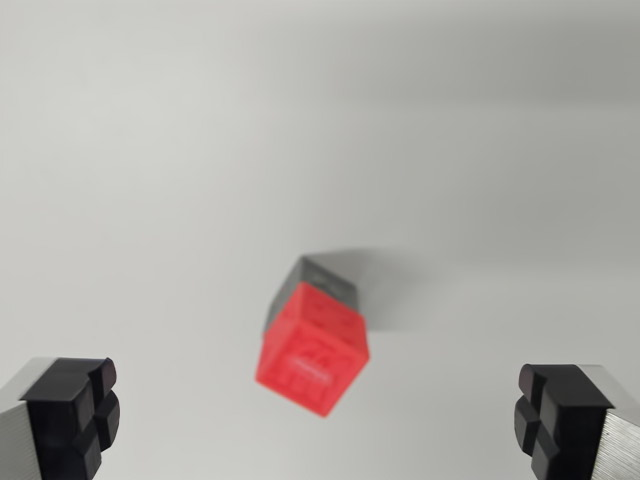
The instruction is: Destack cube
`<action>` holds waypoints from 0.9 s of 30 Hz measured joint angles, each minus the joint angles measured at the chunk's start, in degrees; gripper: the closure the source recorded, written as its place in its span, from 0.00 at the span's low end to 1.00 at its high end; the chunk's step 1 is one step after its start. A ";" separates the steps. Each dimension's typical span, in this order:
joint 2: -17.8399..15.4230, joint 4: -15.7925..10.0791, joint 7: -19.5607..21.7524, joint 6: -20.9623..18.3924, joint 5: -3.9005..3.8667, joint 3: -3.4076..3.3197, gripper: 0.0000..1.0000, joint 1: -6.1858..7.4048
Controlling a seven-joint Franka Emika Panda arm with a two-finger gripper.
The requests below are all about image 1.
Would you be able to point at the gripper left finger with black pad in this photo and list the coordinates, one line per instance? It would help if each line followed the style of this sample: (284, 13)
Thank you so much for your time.
(55, 420)

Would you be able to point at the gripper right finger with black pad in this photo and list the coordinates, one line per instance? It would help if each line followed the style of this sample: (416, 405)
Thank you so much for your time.
(580, 425)

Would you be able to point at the red cube with studs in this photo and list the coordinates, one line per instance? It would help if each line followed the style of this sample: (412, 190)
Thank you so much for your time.
(315, 355)

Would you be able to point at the grey cube with embossed logo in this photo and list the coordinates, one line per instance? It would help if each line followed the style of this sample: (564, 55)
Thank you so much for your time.
(310, 280)

